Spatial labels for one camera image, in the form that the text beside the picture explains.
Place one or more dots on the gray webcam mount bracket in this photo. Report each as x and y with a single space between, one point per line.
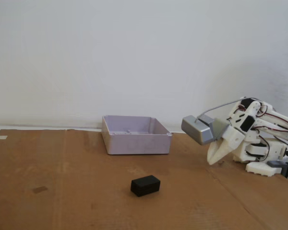
220 128

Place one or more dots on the gray and black table clamp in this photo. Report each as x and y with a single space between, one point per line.
274 164

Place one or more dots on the pale plastic open box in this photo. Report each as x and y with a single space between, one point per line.
134 146

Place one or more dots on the brown cardboard sheet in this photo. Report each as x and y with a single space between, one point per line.
62 191

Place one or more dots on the silver webcam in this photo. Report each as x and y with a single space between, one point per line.
196 130

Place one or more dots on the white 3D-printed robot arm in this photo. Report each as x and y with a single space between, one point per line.
259 169

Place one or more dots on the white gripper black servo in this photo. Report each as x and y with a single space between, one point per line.
233 138

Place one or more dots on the black rectangular block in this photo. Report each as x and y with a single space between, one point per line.
145 187

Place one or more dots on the white tape piece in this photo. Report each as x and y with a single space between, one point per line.
1 137

